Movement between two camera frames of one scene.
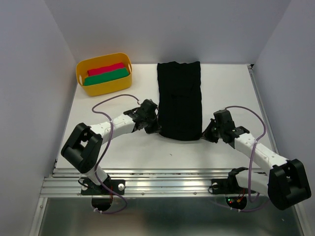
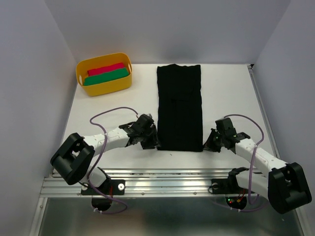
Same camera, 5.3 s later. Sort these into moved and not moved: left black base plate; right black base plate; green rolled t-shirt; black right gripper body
Moved: black right gripper body
Not moved: green rolled t-shirt; right black base plate; left black base plate
